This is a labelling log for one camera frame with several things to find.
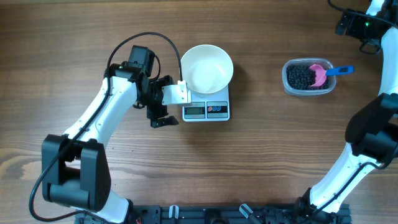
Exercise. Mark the white bowl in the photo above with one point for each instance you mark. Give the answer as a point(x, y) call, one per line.
point(207, 69)

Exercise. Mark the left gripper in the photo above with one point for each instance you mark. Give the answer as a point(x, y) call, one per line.
point(152, 113)

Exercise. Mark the pink scoop blue handle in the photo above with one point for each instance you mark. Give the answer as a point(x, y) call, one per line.
point(321, 74)

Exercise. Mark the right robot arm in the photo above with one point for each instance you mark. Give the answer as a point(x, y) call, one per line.
point(371, 140)

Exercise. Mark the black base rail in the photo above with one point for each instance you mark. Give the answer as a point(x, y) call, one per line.
point(275, 214)

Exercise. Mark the clear plastic container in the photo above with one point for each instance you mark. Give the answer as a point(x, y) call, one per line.
point(308, 62)

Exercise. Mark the black beans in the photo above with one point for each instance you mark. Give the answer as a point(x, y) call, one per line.
point(300, 77)

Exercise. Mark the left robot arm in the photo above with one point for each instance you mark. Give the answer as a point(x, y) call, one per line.
point(75, 170)

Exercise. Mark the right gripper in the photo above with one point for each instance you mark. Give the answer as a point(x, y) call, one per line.
point(352, 28)

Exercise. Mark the white digital kitchen scale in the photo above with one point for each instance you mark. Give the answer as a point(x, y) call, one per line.
point(208, 107)

